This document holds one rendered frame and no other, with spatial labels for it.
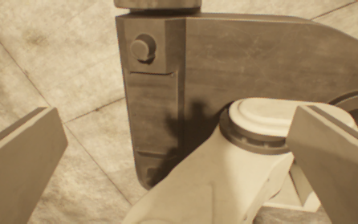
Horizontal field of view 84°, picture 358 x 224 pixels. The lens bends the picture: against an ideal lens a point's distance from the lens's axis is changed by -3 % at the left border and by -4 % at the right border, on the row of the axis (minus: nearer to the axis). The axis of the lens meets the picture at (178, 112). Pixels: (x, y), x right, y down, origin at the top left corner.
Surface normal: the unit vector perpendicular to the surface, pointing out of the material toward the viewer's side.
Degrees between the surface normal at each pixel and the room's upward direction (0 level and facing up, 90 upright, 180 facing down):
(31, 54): 0
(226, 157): 90
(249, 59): 0
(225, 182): 90
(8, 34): 0
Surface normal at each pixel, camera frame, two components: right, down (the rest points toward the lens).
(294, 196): 0.00, -0.86
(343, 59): -0.18, 0.50
